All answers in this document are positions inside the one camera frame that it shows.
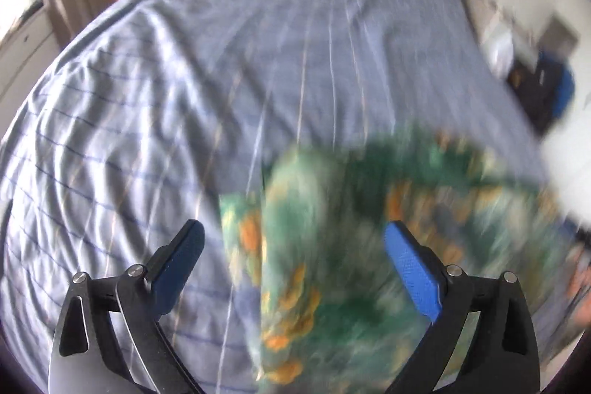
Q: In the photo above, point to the white plastic bag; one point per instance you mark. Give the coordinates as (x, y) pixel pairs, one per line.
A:
(498, 50)

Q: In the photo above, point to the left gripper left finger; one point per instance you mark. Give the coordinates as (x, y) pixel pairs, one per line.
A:
(86, 356)

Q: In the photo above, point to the blue checked duvet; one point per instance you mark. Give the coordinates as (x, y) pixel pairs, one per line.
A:
(158, 106)

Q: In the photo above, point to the black and blue jacket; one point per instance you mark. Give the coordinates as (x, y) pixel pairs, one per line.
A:
(544, 93)

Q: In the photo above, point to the white window bench drawers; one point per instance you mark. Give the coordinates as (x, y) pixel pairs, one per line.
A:
(24, 58)

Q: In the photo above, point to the green floral padded jacket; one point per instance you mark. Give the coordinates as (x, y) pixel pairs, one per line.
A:
(324, 309)

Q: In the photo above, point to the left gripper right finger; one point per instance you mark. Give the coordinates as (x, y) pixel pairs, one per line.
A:
(503, 354)

